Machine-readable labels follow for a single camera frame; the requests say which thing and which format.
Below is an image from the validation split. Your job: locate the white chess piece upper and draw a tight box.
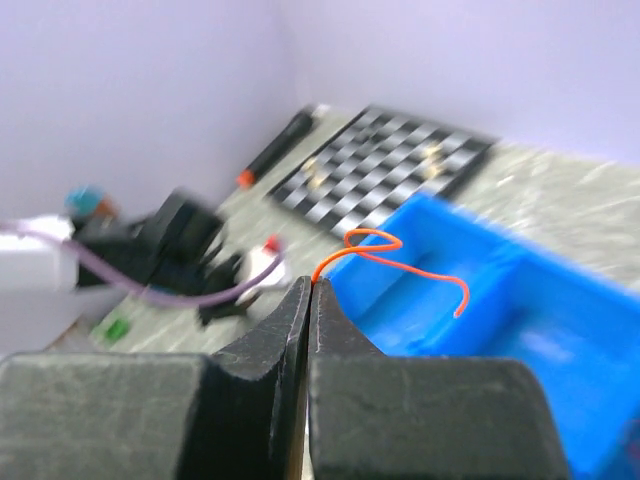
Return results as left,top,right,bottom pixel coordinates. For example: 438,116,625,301
422,143,442,180

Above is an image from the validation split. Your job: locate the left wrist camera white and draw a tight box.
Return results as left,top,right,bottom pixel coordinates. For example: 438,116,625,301
235,242,290,304

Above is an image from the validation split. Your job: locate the blue three-compartment bin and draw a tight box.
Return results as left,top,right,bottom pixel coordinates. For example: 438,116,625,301
328,194,639,479

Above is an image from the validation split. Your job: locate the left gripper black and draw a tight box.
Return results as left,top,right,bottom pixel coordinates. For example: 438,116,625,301
139,189,243,296

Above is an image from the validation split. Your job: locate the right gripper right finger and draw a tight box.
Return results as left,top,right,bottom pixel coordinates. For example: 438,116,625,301
308,279,570,479

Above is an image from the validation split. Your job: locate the black white chessboard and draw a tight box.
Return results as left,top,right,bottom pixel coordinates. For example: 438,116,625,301
269,106,497,237

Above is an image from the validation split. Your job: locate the white chess piece lower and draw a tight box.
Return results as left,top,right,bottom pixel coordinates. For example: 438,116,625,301
302,157,327,189

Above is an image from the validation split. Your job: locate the white chess piece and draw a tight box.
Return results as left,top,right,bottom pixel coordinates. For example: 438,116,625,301
302,157,327,189
422,143,442,180

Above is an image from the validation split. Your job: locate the black marker orange cap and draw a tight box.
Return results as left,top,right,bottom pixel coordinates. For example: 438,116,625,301
236,110,314,188

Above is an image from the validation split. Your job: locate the orange cable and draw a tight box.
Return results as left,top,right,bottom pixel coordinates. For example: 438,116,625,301
310,228,471,319

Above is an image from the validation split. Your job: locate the green toy brick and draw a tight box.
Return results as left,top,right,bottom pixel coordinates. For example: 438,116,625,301
92,317,131,344

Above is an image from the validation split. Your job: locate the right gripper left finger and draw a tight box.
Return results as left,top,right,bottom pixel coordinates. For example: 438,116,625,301
1,277,311,479

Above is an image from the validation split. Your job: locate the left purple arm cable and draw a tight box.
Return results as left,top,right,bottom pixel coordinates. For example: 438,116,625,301
0,219,286,307

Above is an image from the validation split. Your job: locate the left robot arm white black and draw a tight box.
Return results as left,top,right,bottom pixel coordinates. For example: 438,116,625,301
1,190,243,355

